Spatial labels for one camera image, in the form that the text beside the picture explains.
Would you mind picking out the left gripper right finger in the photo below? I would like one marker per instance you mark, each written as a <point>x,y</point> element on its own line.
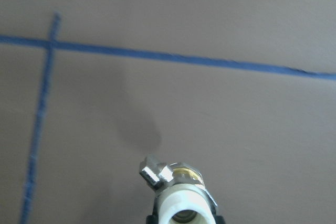
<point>219,219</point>

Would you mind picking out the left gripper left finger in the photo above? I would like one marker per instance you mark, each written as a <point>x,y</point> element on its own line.
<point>152,219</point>

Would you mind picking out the white PPR brass valve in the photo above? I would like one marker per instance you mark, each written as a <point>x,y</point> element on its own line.
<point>180,194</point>

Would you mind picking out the brown paper table cover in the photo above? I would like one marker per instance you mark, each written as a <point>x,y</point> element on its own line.
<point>264,142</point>

